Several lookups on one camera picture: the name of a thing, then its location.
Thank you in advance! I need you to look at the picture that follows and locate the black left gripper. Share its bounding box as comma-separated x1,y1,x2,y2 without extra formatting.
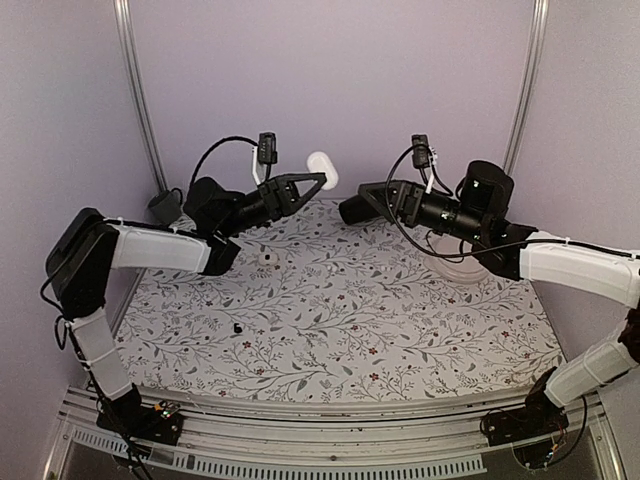
218,172,329,238

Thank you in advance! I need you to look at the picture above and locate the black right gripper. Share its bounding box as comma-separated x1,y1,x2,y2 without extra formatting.
359,179,488,244

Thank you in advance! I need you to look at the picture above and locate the white earbud charging case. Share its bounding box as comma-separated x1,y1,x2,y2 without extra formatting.
306,151,339,190

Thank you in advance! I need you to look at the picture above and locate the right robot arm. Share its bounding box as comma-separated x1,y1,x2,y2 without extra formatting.
358,160,639,436

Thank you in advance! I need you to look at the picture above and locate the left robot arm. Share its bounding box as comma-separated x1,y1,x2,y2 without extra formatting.
46,172,327,434

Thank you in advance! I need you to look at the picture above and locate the black cylinder speaker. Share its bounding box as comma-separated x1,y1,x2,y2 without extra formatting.
338,195,383,225

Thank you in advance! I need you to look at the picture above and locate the small white round device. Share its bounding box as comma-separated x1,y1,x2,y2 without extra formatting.
258,252,279,266

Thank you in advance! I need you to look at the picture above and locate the white round dish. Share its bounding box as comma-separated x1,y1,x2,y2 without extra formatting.
424,235,489,285

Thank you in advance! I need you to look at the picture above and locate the floral patterned table mat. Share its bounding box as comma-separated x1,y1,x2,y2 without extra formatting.
115,201,563,403

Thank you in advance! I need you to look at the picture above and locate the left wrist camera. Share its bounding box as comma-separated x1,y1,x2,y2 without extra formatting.
252,132,278,185

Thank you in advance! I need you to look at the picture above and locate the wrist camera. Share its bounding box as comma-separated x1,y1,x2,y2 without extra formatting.
252,132,278,185
411,134,437,194

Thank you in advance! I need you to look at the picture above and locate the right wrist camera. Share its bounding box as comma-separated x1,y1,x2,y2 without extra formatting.
411,134,437,194

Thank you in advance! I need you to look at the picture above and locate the right aluminium corner post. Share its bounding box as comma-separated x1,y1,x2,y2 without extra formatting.
503,0,550,175

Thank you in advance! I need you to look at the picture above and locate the aluminium corner post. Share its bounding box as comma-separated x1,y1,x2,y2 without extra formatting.
113,0,168,191
503,0,550,175

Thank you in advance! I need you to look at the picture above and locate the left aluminium corner post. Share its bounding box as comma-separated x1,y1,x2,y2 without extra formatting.
113,0,168,191

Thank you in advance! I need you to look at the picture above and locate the aluminium front rail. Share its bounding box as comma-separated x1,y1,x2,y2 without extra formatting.
43,388,627,479

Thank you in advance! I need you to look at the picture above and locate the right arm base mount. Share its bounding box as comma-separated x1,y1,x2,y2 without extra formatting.
479,406,569,446

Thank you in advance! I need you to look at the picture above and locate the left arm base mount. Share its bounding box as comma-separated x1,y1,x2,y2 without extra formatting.
97,400,184,446

